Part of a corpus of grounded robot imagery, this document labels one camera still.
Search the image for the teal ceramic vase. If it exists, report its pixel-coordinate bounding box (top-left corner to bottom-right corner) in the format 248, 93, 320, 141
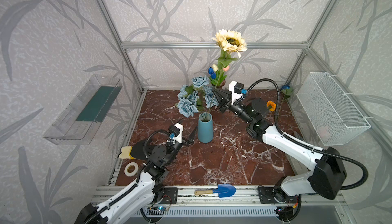
197, 112, 213, 143

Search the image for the orange flower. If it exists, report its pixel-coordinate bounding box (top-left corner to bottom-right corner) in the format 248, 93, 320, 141
266, 101, 276, 112

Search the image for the cream tulip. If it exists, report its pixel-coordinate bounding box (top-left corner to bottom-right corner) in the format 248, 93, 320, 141
211, 64, 218, 72

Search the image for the blue hydrangea bouquet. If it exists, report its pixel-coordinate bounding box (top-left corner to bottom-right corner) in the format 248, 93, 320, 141
176, 76, 218, 122

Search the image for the yellow sunflower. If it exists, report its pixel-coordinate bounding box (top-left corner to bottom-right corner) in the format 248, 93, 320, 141
212, 29, 248, 88

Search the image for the dark red glass vase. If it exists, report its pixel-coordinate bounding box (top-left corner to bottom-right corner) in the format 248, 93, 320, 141
216, 80, 226, 88

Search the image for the blue rose stem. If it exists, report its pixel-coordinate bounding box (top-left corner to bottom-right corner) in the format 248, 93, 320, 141
280, 85, 294, 101

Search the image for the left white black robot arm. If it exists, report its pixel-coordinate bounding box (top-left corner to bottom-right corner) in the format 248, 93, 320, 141
75, 121, 198, 224

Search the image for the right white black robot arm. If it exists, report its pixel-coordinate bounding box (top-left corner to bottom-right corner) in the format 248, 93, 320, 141
212, 81, 369, 203

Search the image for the black yellow glove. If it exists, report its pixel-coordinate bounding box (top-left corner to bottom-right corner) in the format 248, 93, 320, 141
118, 140, 147, 160

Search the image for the white tape roll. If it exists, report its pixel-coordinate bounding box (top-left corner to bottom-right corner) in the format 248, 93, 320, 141
124, 162, 139, 177

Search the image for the blue garden trowel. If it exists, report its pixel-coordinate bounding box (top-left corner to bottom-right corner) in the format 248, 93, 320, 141
195, 184, 236, 198

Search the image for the pink object in basket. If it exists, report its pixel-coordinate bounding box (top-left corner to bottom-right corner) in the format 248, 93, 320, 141
317, 126, 331, 142

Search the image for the green mat on shelf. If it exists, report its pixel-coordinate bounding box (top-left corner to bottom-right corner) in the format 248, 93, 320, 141
76, 86, 122, 123

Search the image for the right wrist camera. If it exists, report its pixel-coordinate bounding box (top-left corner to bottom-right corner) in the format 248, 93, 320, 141
229, 81, 247, 105

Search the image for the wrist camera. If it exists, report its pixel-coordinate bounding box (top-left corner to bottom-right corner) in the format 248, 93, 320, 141
168, 123, 183, 144
229, 81, 247, 105

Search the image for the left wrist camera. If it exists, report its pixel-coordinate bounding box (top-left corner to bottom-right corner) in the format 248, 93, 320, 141
168, 123, 183, 144

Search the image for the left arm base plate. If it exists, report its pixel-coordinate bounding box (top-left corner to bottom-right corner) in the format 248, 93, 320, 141
153, 187, 179, 205

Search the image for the aluminium front rail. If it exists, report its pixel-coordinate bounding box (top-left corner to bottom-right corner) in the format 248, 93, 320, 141
91, 185, 347, 208

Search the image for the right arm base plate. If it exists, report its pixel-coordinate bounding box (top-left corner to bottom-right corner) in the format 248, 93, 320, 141
257, 186, 297, 205

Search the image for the white wire basket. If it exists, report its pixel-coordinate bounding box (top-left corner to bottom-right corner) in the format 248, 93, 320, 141
297, 72, 371, 146

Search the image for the clear acrylic wall shelf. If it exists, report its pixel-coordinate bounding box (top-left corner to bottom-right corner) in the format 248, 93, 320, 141
43, 75, 123, 145

